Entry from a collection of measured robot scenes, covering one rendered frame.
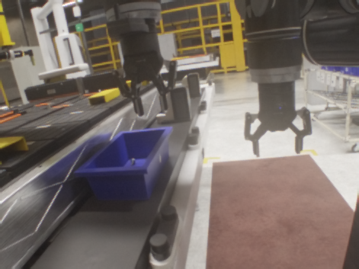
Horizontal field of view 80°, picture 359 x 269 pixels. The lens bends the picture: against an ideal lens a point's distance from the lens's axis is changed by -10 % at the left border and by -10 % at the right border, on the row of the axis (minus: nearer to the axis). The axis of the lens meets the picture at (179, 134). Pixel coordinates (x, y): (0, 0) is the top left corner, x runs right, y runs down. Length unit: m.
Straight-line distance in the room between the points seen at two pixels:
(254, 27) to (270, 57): 0.06
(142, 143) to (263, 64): 0.37
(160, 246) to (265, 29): 0.40
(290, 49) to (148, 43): 0.26
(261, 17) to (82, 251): 0.50
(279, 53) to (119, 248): 0.43
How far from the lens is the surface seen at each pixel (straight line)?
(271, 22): 0.47
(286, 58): 0.47
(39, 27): 5.40
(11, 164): 0.49
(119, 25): 0.41
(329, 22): 0.75
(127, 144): 0.66
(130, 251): 0.38
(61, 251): 0.44
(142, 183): 0.45
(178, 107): 0.92
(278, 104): 0.50
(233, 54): 10.69
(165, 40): 10.09
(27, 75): 7.37
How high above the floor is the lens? 1.14
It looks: 19 degrees down
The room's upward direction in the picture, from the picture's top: 9 degrees counter-clockwise
